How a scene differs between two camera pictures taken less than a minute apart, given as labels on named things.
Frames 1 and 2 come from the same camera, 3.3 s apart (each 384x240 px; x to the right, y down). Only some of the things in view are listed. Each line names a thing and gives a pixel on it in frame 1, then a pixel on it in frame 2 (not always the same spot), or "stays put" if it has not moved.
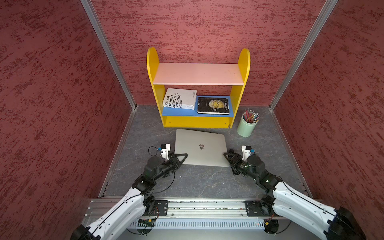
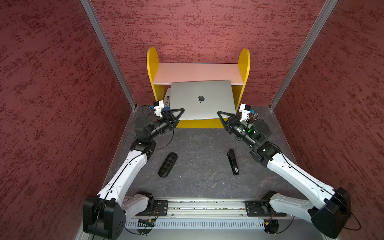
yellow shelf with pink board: (162, 74) stays put
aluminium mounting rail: (97, 209) stays put
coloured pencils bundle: (250, 116) stays put
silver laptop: (202, 148) to (202, 100)
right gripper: (235, 158) to (231, 121)
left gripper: (175, 161) to (170, 117)
